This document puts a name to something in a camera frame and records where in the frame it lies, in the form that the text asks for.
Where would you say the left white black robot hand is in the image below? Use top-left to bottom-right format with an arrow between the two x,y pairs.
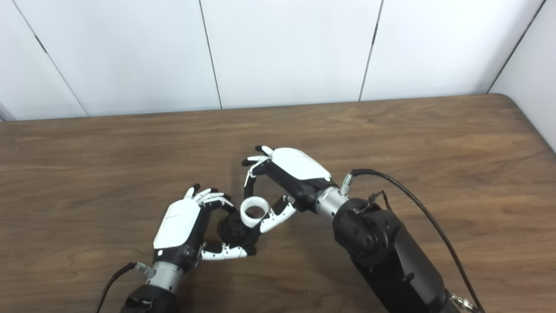
153,183 -> 257,273

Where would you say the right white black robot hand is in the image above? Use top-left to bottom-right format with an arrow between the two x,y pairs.
241,145 -> 340,234

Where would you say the round black plastic part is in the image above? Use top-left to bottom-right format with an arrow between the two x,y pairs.
217,209 -> 261,253

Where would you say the white plastic ring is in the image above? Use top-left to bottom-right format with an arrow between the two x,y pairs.
240,196 -> 271,228

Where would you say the thin black right arm wire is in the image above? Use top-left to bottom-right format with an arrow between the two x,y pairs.
356,190 -> 392,214

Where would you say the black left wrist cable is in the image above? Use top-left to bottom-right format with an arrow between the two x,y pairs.
95,262 -> 155,313

